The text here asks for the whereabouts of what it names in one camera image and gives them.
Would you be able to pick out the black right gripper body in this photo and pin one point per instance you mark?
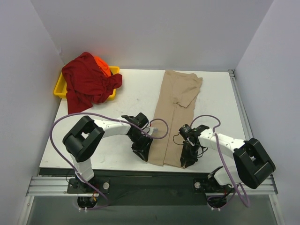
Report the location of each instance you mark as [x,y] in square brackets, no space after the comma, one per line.
[187,150]

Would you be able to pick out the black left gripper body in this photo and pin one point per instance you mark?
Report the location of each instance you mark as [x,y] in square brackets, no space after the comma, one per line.
[142,145]

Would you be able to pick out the beige t shirt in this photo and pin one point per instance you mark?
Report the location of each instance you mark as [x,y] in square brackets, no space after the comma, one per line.
[176,104]

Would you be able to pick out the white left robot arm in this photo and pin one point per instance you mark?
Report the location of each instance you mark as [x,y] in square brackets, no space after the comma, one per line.
[84,137]

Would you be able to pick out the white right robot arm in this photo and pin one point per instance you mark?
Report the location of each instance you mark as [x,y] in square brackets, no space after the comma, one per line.
[252,166]

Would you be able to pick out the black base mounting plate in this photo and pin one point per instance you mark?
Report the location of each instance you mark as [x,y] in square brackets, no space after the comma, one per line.
[130,188]

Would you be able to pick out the dark red t shirt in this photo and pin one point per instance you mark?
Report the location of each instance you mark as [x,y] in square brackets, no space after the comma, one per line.
[86,84]

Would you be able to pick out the orange t shirt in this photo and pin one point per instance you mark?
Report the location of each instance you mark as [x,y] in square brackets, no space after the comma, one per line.
[103,66]

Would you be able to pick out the yellow plastic bin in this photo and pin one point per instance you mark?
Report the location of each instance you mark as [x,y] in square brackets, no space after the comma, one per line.
[60,89]

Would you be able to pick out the aluminium frame rail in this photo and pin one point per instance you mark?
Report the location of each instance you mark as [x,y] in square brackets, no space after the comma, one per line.
[57,186]

